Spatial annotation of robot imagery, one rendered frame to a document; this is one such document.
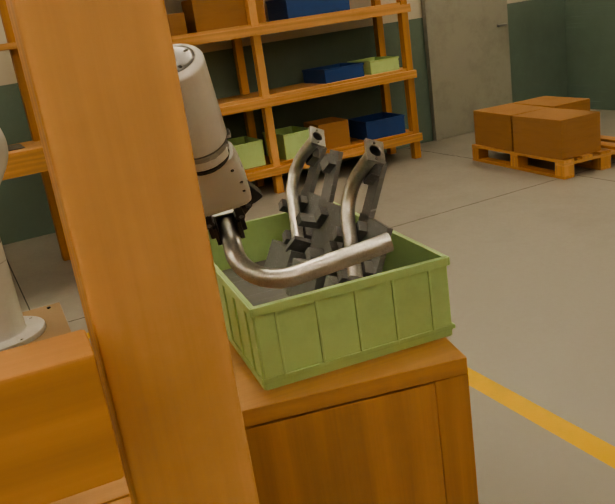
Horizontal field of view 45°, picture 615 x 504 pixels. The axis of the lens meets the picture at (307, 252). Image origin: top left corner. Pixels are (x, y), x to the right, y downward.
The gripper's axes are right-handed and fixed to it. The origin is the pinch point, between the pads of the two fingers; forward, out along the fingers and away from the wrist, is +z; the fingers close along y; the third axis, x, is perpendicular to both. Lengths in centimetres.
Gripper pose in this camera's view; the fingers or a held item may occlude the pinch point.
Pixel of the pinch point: (227, 227)
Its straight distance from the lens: 117.6
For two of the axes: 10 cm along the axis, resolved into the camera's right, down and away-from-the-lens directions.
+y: -9.6, 2.8, -0.5
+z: 1.5, 6.4, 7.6
